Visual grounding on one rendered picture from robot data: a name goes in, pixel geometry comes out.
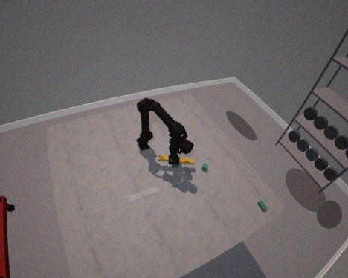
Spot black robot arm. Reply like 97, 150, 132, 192
137, 98, 194, 154

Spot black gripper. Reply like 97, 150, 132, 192
168, 138, 180, 165

